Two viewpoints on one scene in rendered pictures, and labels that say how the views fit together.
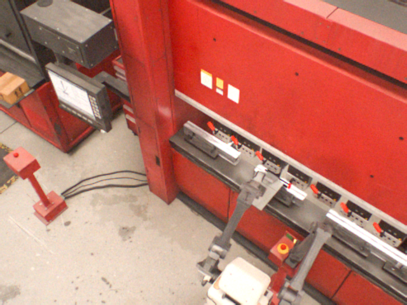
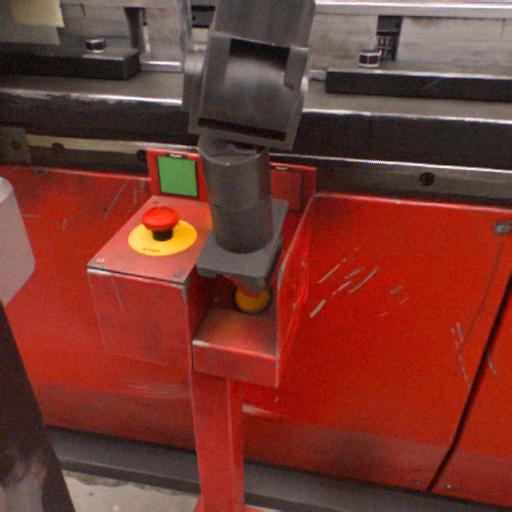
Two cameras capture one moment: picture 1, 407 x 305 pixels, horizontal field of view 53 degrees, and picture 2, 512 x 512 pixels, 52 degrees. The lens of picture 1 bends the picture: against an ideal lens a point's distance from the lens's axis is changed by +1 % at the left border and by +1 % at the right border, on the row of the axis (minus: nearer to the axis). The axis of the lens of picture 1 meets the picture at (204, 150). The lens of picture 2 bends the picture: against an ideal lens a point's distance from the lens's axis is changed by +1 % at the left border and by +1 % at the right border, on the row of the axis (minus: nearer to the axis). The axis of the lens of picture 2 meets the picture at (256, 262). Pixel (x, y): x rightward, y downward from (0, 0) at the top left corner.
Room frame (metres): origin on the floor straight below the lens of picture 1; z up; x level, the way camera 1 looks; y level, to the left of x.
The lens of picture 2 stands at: (0.70, -0.37, 1.07)
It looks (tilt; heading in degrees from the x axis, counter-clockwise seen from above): 35 degrees down; 331
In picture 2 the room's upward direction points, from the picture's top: straight up
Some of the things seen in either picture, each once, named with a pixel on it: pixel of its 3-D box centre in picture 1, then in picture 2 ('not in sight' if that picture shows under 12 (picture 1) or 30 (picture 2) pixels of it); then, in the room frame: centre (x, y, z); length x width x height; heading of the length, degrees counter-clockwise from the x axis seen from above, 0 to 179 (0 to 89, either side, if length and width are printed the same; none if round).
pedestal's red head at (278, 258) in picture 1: (289, 254); (208, 261); (1.13, -0.55, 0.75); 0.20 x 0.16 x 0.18; 45
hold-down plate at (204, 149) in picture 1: (201, 147); not in sight; (1.94, 0.02, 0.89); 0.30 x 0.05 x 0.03; 50
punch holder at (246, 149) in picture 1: (248, 142); not in sight; (1.73, -0.30, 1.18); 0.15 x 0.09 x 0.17; 50
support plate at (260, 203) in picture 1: (261, 189); not in sight; (1.48, -0.38, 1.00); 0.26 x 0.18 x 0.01; 140
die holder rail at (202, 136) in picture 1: (211, 142); not in sight; (1.95, -0.05, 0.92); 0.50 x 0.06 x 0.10; 50
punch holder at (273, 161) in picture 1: (273, 157); not in sight; (1.61, -0.45, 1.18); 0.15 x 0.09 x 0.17; 50
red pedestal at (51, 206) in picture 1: (35, 185); not in sight; (1.91, 1.42, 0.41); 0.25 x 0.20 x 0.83; 140
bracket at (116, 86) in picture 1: (110, 93); not in sight; (2.22, 0.70, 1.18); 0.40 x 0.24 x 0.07; 50
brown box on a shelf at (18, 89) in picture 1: (7, 86); not in sight; (2.45, 1.57, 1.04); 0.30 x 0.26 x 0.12; 53
